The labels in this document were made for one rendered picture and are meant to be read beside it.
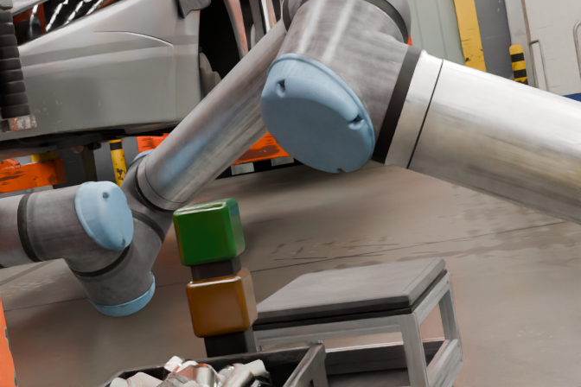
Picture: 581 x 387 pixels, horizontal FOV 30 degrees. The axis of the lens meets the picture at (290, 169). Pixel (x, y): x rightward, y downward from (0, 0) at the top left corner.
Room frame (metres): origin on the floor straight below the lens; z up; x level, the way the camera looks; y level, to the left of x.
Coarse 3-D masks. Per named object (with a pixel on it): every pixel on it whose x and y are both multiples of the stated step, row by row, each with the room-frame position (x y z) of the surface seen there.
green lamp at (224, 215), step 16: (192, 208) 0.73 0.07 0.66; (208, 208) 0.73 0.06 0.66; (224, 208) 0.73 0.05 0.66; (176, 224) 0.73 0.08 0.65; (192, 224) 0.73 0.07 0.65; (208, 224) 0.73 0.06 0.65; (224, 224) 0.73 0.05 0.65; (240, 224) 0.76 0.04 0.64; (176, 240) 0.73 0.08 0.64; (192, 240) 0.73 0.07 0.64; (208, 240) 0.73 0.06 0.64; (224, 240) 0.73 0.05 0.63; (240, 240) 0.75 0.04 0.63; (192, 256) 0.73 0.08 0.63; (208, 256) 0.73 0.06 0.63; (224, 256) 0.73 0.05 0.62
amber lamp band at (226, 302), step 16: (240, 272) 0.74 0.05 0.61; (192, 288) 0.73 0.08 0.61; (208, 288) 0.73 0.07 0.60; (224, 288) 0.73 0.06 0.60; (240, 288) 0.73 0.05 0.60; (192, 304) 0.73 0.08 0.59; (208, 304) 0.73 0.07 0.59; (224, 304) 0.73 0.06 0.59; (240, 304) 0.73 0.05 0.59; (192, 320) 0.73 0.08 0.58; (208, 320) 0.73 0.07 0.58; (224, 320) 0.73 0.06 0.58; (240, 320) 0.73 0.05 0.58; (208, 336) 0.73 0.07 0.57
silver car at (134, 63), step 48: (48, 0) 3.65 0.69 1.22; (96, 0) 3.69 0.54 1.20; (144, 0) 3.79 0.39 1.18; (240, 0) 8.41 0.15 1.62; (48, 48) 3.63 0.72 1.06; (96, 48) 3.67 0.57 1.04; (144, 48) 3.76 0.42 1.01; (192, 48) 3.95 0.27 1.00; (240, 48) 4.74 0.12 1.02; (48, 96) 3.64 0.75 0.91; (96, 96) 3.69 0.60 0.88; (144, 96) 3.77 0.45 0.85; (192, 96) 3.93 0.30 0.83; (0, 144) 5.42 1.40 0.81; (48, 144) 7.12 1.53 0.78; (96, 144) 7.51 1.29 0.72
